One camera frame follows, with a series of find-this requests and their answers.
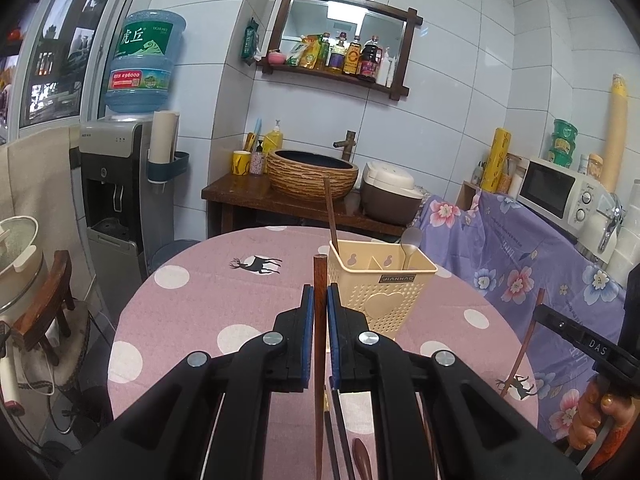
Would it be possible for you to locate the blue-grey cup holder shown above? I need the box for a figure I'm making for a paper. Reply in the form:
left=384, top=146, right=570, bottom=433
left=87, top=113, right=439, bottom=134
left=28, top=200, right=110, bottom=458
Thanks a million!
left=146, top=151, right=190, bottom=184

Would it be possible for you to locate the light wooden shelf box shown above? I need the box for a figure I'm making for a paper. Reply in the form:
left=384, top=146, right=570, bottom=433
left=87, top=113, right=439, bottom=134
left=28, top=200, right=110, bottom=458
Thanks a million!
left=456, top=180, right=483, bottom=211

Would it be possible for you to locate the white brown rice cooker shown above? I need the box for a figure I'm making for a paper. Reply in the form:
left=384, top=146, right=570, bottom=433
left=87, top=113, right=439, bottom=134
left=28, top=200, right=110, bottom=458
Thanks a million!
left=360, top=161, right=426, bottom=226

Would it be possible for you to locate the beige cloth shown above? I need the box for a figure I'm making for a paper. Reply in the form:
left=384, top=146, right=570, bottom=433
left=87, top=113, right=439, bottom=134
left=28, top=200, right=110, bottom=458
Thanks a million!
left=0, top=125, right=83, bottom=271

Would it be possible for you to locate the white microwave oven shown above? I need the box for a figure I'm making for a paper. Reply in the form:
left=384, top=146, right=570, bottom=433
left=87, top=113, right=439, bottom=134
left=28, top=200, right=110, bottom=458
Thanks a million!
left=516, top=156, right=620, bottom=235

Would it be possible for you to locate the person's right hand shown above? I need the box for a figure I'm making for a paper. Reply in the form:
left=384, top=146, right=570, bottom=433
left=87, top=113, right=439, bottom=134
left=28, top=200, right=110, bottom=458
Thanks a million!
left=570, top=377, right=640, bottom=455

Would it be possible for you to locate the brown wooden chopstick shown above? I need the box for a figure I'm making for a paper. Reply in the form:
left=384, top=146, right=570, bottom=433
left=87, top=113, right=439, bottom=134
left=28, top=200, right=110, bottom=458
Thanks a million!
left=322, top=176, right=342, bottom=257
left=500, top=287, right=546, bottom=400
left=312, top=255, right=329, bottom=480

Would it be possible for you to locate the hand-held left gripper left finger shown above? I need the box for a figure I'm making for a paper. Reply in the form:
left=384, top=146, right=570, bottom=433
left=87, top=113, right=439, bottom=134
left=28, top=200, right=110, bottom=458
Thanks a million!
left=60, top=284, right=317, bottom=480

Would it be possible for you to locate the yellow dish soap bottle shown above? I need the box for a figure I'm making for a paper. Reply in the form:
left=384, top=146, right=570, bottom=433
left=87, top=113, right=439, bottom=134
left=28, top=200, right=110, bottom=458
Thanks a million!
left=263, top=120, right=285, bottom=157

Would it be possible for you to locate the tall cream paper roll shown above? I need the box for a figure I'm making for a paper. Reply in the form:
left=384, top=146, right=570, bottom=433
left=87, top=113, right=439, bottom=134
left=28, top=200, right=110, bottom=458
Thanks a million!
left=600, top=74, right=629, bottom=193

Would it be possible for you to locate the dark soy sauce bottle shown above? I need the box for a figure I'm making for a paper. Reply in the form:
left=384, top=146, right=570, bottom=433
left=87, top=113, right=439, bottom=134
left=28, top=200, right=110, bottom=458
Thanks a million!
left=357, top=36, right=382, bottom=82

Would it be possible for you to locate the purple label oil bottle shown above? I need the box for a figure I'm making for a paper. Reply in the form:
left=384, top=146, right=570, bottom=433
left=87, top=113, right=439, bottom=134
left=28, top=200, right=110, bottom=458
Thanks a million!
left=328, top=32, right=349, bottom=74

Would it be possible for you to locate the blue plastic stool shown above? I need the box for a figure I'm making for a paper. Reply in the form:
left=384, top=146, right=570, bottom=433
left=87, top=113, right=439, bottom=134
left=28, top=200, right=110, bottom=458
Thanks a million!
left=149, top=239, right=202, bottom=273

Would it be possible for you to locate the beige plastic utensil holder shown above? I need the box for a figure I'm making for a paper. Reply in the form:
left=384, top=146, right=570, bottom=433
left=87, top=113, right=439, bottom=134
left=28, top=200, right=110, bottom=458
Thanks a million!
left=327, top=240, right=439, bottom=343

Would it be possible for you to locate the wooden framed mirror shelf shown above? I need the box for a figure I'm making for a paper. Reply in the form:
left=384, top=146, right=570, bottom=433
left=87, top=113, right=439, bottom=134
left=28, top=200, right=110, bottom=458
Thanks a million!
left=256, top=0, right=423, bottom=98

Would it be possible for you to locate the woven sink basin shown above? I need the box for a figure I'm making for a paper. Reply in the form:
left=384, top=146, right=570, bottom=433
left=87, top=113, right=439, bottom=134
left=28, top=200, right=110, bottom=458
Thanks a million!
left=266, top=149, right=360, bottom=203

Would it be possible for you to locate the chrome metal fixture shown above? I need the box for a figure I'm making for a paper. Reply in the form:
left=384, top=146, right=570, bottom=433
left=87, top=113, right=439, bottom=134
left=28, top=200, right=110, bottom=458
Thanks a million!
left=597, top=197, right=626, bottom=253

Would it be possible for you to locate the yellow seasoning pouch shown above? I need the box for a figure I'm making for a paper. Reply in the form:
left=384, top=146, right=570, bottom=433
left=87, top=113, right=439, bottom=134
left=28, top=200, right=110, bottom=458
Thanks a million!
left=287, top=35, right=323, bottom=70

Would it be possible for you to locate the dark wooden chair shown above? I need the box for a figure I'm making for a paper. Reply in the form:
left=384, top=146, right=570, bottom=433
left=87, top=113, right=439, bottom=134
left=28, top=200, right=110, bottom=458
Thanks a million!
left=10, top=250, right=76, bottom=356

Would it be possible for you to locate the pink polka-dot tablecloth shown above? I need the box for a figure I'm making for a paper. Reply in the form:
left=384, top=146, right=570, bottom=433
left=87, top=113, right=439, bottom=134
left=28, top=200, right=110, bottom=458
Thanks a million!
left=106, top=226, right=540, bottom=480

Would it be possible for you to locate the purple floral cloth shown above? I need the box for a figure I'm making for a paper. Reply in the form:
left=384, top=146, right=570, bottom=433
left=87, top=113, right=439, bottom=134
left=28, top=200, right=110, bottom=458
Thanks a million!
left=415, top=187, right=631, bottom=443

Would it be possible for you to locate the green hanging packet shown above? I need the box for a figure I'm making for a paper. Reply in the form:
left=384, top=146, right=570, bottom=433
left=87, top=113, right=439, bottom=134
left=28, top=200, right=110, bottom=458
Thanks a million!
left=241, top=17, right=261, bottom=66

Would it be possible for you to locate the grey water dispenser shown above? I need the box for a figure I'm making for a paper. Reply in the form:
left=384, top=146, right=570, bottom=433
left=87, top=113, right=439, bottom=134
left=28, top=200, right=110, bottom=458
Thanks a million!
left=79, top=115, right=156, bottom=281

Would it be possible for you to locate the blue water bottle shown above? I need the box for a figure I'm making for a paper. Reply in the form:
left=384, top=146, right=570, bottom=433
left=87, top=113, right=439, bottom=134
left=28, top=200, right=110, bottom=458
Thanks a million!
left=104, top=9, right=187, bottom=115

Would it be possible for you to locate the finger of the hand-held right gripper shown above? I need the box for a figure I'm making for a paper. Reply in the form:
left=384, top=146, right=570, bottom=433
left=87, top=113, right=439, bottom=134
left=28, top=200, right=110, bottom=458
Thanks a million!
left=531, top=304, right=588, bottom=351

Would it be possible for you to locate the dark wooden spoon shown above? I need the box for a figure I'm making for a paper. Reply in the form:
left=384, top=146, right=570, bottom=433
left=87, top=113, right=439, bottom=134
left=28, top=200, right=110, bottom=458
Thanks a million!
left=352, top=437, right=374, bottom=480

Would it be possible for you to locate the dark wooden sink table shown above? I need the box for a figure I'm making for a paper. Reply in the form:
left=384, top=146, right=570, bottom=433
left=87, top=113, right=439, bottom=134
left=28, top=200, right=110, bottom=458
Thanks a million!
left=201, top=177, right=426, bottom=241

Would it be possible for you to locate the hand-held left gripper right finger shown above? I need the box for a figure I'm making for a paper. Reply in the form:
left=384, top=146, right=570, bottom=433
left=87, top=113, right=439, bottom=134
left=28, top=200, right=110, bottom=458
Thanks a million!
left=326, top=284, right=583, bottom=480

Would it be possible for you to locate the metal spoon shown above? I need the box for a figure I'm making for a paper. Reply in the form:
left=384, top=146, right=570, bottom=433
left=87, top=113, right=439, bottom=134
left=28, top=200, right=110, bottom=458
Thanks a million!
left=399, top=226, right=424, bottom=272

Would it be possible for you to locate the yellow wrap roll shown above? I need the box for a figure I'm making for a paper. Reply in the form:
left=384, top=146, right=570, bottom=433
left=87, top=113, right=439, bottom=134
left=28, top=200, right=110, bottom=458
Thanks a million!
left=480, top=127, right=511, bottom=193

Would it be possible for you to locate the yellow label sauce bottle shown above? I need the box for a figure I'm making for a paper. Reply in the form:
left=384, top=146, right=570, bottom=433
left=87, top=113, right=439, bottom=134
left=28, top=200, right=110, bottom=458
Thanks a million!
left=342, top=36, right=362, bottom=77

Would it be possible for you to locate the white pot with lid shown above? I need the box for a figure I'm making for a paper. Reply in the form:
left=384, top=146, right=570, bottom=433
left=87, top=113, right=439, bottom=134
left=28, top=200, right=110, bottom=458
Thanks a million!
left=0, top=216, right=48, bottom=313

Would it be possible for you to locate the bamboo style faucet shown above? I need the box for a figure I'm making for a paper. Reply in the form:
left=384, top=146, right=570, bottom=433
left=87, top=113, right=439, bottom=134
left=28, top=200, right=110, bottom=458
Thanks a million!
left=333, top=131, right=358, bottom=162

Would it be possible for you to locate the white paper cup stack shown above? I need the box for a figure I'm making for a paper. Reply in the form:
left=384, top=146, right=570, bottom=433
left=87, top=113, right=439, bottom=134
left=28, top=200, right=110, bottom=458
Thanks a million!
left=150, top=110, right=180, bottom=166

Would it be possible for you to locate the glass window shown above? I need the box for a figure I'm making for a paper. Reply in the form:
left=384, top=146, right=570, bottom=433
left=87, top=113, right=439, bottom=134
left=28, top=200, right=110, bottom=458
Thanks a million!
left=17, top=0, right=136, bottom=131

